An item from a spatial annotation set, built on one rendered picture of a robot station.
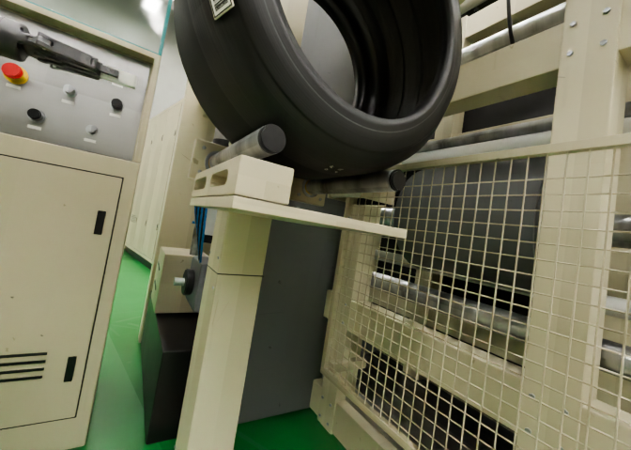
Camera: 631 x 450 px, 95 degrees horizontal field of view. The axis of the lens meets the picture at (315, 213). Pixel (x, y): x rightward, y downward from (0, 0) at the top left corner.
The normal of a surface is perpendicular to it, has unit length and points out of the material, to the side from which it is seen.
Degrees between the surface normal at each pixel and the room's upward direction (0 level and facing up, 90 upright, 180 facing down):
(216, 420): 90
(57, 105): 90
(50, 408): 90
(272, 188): 90
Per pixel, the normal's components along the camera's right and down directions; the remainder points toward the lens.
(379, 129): 0.53, 0.22
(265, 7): 0.38, 0.11
